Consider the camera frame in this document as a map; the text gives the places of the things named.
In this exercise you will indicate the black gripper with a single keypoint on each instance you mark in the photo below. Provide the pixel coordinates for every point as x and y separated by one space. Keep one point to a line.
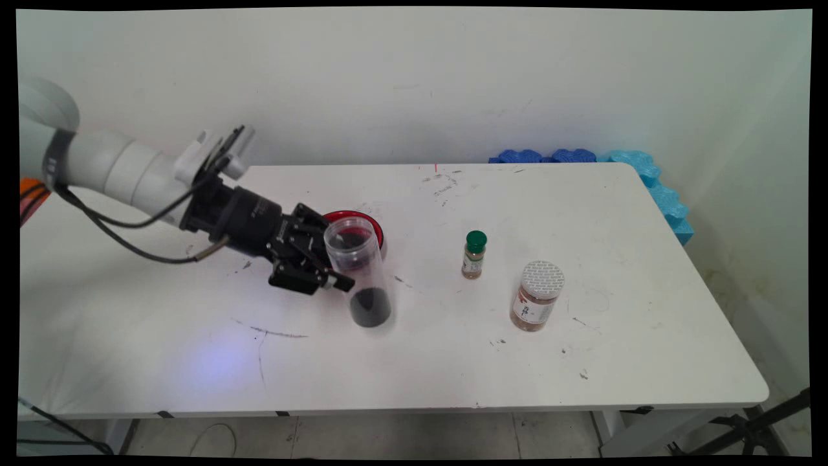
239 220

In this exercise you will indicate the clear plastic jar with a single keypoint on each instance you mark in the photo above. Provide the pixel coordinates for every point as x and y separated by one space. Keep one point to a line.
369 278

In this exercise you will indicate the black seeds heap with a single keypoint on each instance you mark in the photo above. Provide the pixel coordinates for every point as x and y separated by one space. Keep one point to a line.
370 309

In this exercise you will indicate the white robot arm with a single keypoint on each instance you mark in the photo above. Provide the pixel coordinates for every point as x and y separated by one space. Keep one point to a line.
116 168

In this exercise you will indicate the red bowl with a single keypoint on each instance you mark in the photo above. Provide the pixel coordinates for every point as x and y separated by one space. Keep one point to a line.
359 215

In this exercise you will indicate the small green-capped spice bottle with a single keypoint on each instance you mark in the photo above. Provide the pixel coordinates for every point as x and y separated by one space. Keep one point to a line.
473 259

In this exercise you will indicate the white-lidded spice jar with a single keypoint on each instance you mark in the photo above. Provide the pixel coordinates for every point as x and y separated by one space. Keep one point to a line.
535 304

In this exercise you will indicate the white table leg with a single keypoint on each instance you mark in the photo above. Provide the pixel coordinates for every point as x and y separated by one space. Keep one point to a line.
631 440
116 433

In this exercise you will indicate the pink block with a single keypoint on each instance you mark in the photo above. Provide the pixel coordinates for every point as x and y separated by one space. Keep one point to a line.
29 210

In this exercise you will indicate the orange block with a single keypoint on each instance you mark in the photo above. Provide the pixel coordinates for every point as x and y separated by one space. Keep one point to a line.
32 188

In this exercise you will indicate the light blue foam mat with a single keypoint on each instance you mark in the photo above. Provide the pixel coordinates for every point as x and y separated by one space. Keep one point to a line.
647 169

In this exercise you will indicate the black tripod stand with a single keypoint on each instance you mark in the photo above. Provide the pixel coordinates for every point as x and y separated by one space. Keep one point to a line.
763 421

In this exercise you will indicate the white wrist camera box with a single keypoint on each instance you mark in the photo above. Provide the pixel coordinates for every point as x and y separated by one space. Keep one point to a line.
236 162

